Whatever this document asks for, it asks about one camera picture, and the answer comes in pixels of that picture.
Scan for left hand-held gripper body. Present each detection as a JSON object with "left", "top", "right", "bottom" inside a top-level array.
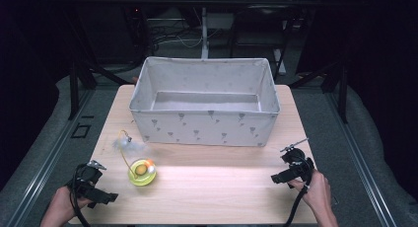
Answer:
[{"left": 67, "top": 159, "right": 107, "bottom": 201}]

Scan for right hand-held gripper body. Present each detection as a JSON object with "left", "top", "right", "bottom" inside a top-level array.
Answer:
[{"left": 279, "top": 137, "right": 315, "bottom": 185}]

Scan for yellow cat toy with feather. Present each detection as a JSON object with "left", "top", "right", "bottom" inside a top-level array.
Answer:
[{"left": 112, "top": 129, "right": 158, "bottom": 188}]

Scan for grey printed fabric storage box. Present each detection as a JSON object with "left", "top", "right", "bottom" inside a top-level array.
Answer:
[{"left": 128, "top": 56, "right": 282, "bottom": 148}]

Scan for person's right hand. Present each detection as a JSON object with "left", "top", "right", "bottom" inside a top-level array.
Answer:
[{"left": 288, "top": 169, "right": 331, "bottom": 215}]

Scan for person's left hand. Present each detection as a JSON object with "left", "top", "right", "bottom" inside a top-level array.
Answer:
[{"left": 47, "top": 186, "right": 94, "bottom": 223}]

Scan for black metal stand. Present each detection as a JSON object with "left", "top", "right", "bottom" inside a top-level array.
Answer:
[
  {"left": 48, "top": 0, "right": 132, "bottom": 121},
  {"left": 289, "top": 60, "right": 350, "bottom": 124}
]

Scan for black chair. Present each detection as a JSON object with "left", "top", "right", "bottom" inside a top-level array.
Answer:
[{"left": 228, "top": 3, "right": 298, "bottom": 81}]

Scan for white desk with white legs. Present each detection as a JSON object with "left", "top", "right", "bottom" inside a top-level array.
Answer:
[{"left": 180, "top": 0, "right": 325, "bottom": 75}]

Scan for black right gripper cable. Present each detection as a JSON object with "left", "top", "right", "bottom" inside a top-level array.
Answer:
[{"left": 283, "top": 156, "right": 315, "bottom": 227}]

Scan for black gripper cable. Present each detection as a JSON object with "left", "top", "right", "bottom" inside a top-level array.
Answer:
[
  {"left": 68, "top": 163, "right": 93, "bottom": 227},
  {"left": 283, "top": 156, "right": 315, "bottom": 227}
]

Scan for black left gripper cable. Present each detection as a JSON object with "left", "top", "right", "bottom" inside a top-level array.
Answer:
[{"left": 68, "top": 163, "right": 93, "bottom": 227}]

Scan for metal floor rail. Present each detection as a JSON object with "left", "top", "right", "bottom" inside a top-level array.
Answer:
[
  {"left": 5, "top": 88, "right": 96, "bottom": 227},
  {"left": 324, "top": 88, "right": 399, "bottom": 227}
]

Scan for loose cables on floor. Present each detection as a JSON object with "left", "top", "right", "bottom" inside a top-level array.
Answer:
[{"left": 149, "top": 23, "right": 221, "bottom": 49}]

